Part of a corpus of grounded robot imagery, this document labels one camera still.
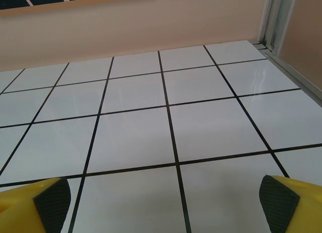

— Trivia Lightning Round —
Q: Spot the aluminium corner post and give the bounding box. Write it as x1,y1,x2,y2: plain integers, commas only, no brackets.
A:
258,0,295,52

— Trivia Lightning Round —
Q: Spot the aluminium table side rail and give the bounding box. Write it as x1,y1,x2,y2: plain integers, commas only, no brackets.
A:
253,41,322,106

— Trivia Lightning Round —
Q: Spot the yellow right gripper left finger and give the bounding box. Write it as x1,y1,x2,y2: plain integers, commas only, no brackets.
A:
0,177,71,233

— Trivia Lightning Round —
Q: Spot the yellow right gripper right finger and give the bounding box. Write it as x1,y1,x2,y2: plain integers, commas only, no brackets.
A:
259,175,322,233

